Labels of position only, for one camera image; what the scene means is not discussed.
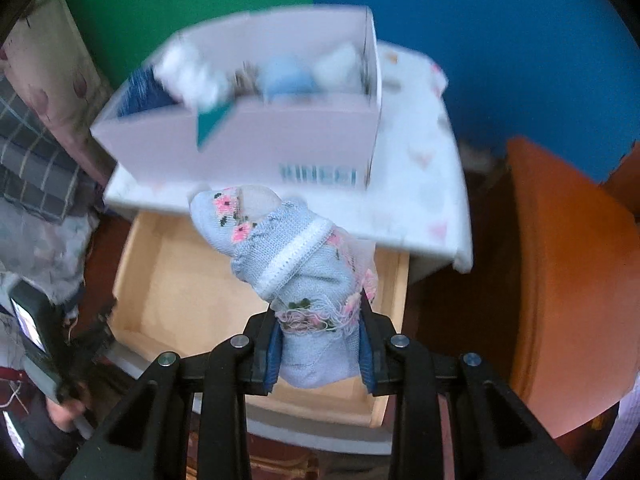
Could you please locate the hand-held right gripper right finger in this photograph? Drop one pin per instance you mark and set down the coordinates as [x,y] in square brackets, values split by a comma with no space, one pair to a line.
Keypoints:
[365,355]

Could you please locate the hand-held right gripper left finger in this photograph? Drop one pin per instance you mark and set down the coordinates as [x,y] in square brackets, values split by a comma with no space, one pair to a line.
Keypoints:
[272,357]

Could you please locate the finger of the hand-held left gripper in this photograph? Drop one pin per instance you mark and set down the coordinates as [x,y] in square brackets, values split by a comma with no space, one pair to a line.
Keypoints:
[90,350]
[109,311]

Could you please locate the light blue floral sock bundle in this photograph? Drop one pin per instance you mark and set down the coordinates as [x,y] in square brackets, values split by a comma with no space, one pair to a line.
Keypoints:
[300,280]

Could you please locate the white shoebox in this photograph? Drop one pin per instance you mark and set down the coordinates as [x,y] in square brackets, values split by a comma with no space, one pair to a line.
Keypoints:
[290,135]

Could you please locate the white crumpled underwear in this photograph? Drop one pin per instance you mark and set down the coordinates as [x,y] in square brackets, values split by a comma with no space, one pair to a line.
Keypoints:
[187,75]

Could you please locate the person's left hand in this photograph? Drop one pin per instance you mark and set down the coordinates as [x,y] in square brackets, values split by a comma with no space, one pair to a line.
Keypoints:
[65,415]

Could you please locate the white plastic bag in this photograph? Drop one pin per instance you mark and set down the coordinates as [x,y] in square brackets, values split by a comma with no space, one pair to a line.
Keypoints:
[50,245]

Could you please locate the person's dark clothing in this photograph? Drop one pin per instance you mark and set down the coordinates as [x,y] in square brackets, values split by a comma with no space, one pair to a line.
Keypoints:
[35,435]

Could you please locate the grey plaid blanket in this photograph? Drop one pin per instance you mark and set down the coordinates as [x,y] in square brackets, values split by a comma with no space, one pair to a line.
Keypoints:
[35,160]

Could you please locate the white patterned cover sheet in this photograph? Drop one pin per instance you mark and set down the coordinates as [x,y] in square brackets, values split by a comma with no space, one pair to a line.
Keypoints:
[425,185]

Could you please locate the orange wooden chair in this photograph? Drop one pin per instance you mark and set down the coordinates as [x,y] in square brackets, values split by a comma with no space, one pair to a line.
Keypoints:
[575,285]

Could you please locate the dark blue patterned garment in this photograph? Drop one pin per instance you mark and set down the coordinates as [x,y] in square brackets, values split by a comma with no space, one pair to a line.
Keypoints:
[142,92]

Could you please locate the floral pillow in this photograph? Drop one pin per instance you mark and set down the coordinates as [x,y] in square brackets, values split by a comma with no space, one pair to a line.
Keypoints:
[50,75]

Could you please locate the grey ribbed sock bundle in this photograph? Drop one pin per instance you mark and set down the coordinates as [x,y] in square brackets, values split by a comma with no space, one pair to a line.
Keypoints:
[244,80]

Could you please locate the white fabric strip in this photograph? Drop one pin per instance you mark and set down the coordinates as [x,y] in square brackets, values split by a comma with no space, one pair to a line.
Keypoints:
[617,445]

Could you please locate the sky blue rolled garment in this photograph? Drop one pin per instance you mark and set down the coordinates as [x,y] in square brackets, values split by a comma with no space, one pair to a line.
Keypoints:
[287,77]

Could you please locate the green foam wall mat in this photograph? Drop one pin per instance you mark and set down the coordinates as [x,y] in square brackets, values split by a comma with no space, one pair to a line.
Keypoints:
[150,0]

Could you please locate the blue foam wall mat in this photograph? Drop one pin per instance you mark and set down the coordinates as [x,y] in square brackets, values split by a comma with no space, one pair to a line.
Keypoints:
[500,35]

